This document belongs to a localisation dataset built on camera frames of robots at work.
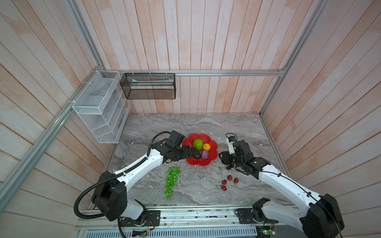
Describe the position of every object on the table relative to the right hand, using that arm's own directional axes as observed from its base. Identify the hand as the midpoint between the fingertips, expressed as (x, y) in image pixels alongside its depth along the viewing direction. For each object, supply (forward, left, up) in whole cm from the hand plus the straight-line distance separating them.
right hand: (222, 153), depth 84 cm
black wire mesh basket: (+46, +49, +14) cm, 69 cm away
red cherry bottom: (-16, -1, -10) cm, 19 cm away
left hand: (-3, +20, +2) cm, 20 cm away
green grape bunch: (-10, +29, -7) cm, 31 cm away
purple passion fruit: (+4, +9, -7) cm, 12 cm away
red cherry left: (-13, -1, -10) cm, 16 cm away
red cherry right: (-11, -8, -10) cm, 17 cm away
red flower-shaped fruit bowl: (+16, +8, -8) cm, 20 cm away
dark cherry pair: (-3, -6, -11) cm, 13 cm away
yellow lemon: (+8, +8, -6) cm, 13 cm away
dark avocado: (+4, +15, -7) cm, 17 cm away
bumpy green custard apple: (+10, +14, -5) cm, 18 cm away
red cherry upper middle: (-10, -5, -11) cm, 15 cm away
